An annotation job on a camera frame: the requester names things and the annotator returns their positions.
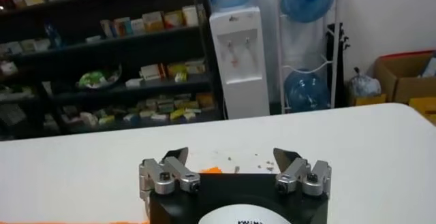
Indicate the black tripod stand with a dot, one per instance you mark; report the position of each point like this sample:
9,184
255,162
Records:
337,68

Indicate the white water dispenser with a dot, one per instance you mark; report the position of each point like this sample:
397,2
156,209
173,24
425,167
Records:
242,92

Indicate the orange t-shirt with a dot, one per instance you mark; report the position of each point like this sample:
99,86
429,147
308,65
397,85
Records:
211,170

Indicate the scattered dark crumbs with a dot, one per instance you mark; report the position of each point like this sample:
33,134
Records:
269,168

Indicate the open red-edged cardboard box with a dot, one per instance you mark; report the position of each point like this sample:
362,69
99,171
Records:
402,79

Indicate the blue white package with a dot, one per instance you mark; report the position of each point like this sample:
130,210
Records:
431,67

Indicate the bowl of green snacks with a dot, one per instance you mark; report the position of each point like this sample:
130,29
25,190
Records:
95,79

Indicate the yellow cardboard box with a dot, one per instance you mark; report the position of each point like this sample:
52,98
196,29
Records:
424,108

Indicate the black shelving unit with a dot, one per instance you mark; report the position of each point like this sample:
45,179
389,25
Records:
102,48

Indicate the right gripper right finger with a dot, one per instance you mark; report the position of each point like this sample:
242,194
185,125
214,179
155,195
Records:
296,172

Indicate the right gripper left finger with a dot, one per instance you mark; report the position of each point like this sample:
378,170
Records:
180,174

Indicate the white tied plastic bag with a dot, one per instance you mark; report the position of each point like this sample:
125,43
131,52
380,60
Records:
362,84

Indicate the small yellow box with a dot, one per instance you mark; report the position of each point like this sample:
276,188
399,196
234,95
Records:
369,100

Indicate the white metal jug rack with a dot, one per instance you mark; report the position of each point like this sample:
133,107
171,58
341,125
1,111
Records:
281,58

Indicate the red white medicine box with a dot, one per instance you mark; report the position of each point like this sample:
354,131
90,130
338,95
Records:
151,72

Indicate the small flat white box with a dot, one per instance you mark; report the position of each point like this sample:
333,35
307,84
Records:
134,82

